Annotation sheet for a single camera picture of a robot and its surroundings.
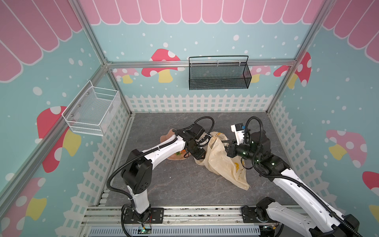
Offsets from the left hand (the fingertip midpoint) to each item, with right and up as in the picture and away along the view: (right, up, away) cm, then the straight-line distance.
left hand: (200, 156), depth 85 cm
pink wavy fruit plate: (-8, +3, -10) cm, 13 cm away
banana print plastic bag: (+8, +2, -14) cm, 16 cm away
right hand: (+8, +10, -15) cm, 20 cm away
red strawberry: (-14, 0, +9) cm, 16 cm away
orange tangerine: (-8, +7, -23) cm, 25 cm away
